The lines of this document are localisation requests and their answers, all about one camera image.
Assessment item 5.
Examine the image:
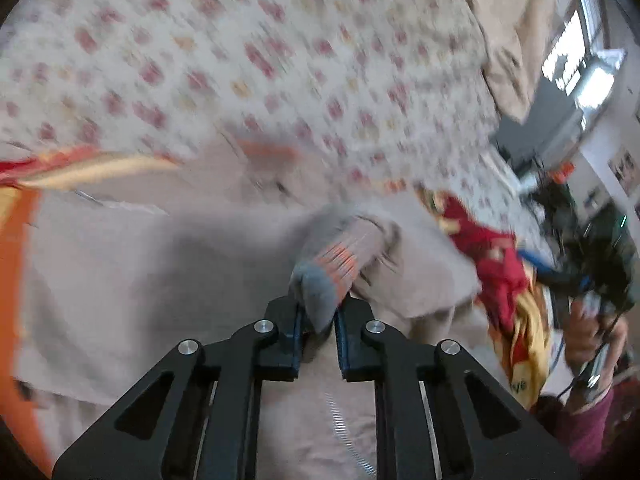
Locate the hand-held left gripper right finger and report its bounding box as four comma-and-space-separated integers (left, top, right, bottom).
334, 297, 581, 480

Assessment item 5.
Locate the beige jacket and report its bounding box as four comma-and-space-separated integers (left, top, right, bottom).
12, 135, 483, 480

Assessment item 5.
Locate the wall poster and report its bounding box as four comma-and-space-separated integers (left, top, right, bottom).
607, 147, 639, 196

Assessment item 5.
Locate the person's right hand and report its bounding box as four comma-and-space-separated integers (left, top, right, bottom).
562, 299, 628, 406

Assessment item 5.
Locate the barred window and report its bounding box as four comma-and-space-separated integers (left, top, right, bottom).
542, 0, 628, 126

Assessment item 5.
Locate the floral quilt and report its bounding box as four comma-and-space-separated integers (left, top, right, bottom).
0, 0, 551, 241

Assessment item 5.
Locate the beige blanket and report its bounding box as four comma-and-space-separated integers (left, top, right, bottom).
435, 0, 591, 123

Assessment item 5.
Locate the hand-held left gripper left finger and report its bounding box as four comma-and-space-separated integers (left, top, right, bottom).
52, 296, 306, 480

